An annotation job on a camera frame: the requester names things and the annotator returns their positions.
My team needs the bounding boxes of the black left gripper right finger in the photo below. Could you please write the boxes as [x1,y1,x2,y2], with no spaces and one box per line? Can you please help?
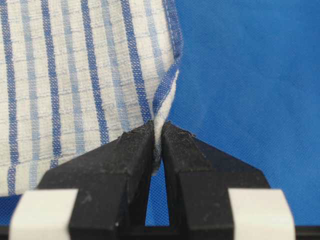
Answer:
[162,122,296,240]

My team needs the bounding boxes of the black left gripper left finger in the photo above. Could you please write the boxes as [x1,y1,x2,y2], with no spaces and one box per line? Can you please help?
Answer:
[8,121,154,240]

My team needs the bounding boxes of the white blue-striped towel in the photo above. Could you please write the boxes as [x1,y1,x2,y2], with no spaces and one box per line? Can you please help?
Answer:
[0,0,183,196]

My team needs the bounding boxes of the blue table cloth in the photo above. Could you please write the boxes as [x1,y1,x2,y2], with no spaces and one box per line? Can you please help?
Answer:
[0,0,320,226]

